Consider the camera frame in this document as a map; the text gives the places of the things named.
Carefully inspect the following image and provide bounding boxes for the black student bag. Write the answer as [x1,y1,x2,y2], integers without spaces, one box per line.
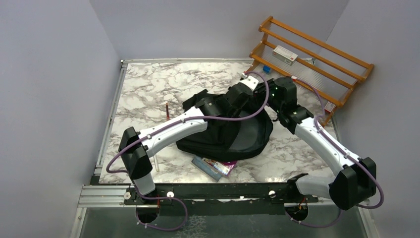
[176,90,273,162]

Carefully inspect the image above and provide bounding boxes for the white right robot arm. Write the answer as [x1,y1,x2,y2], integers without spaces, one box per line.
[254,77,383,210]

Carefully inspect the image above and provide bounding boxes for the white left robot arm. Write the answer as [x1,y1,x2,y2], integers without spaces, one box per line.
[117,79,269,204]

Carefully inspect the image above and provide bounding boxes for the small blue object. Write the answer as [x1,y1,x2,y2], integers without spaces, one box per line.
[262,65,271,74]

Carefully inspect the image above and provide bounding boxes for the small red white box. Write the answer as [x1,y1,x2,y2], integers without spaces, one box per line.
[324,102,336,114]

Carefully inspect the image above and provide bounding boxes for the orange wooden shelf rack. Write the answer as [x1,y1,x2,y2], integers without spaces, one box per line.
[249,16,374,125]

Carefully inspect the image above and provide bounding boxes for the dark blue book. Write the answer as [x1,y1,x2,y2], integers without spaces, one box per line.
[191,156,222,182]

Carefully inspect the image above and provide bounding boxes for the pale yellow pencil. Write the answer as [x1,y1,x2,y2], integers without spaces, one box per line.
[153,155,160,172]

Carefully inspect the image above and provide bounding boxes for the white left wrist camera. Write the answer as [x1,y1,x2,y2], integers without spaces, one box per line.
[240,73,259,91]

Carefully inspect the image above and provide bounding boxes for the black metal base rail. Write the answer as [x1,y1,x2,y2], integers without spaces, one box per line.
[90,176,319,217]

